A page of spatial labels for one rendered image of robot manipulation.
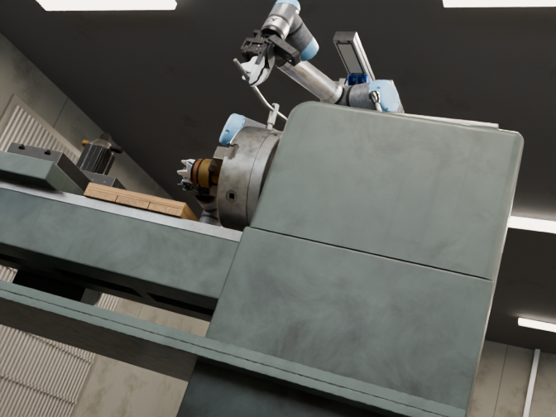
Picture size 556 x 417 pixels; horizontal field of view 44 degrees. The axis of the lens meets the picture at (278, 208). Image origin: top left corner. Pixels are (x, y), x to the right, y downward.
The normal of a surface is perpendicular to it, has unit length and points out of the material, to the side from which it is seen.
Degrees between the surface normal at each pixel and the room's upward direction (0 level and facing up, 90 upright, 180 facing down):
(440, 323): 90
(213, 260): 90
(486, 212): 90
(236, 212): 148
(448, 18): 180
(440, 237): 90
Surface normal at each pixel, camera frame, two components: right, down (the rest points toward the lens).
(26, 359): 0.88, 0.12
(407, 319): -0.21, -0.43
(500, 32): -0.30, 0.88
